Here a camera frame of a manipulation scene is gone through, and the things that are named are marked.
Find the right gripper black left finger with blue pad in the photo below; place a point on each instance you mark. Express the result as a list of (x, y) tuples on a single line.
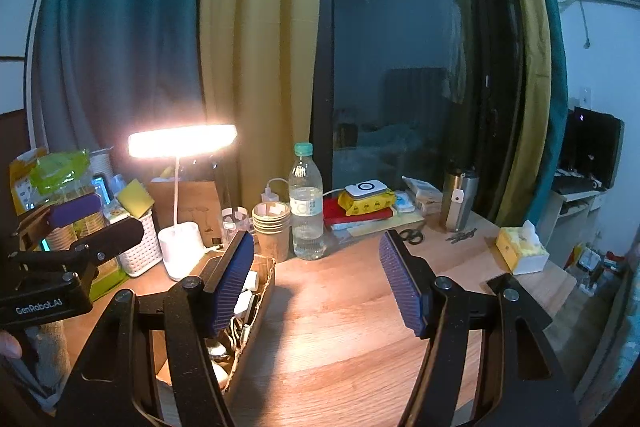
[(114, 380)]

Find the white earbuds case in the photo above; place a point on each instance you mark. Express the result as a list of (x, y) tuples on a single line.
[(221, 362)]

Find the white charger adapter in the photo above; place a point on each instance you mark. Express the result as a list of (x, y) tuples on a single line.
[(247, 295)]

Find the white plastic basket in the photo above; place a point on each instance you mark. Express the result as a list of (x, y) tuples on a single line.
[(144, 256)]

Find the green snack bag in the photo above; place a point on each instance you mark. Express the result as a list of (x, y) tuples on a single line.
[(38, 178)]

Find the yellow sponge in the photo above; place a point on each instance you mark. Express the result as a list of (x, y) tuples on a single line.
[(135, 199)]

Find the brown cardboard box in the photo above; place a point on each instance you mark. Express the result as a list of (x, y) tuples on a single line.
[(230, 349)]

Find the yellow tissue box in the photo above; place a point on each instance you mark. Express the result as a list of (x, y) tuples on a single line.
[(521, 249)]

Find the white desk lamp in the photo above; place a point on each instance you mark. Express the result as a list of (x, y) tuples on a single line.
[(181, 243)]

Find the keys on table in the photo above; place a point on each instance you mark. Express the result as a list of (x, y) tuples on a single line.
[(461, 236)]

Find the brown lamp carton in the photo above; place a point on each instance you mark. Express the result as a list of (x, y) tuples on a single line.
[(198, 202)]

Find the black scissors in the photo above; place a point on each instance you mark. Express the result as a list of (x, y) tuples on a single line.
[(412, 236)]

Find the clear glass cup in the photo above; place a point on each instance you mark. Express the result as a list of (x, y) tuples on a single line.
[(232, 221)]

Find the steel thermos flask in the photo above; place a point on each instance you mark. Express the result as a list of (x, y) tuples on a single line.
[(458, 195)]

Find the stack of paper cups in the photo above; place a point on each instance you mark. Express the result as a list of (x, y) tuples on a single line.
[(272, 225)]

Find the teal curtain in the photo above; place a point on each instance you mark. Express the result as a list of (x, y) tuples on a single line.
[(107, 68)]

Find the black monitor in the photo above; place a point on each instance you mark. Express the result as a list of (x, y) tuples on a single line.
[(592, 145)]

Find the clear plastic water bottle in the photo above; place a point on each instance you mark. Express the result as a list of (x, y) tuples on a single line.
[(305, 189)]

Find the yellow curtain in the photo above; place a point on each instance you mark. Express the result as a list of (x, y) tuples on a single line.
[(257, 63)]

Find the white wireless charger pad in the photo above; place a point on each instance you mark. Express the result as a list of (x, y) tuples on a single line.
[(365, 188)]

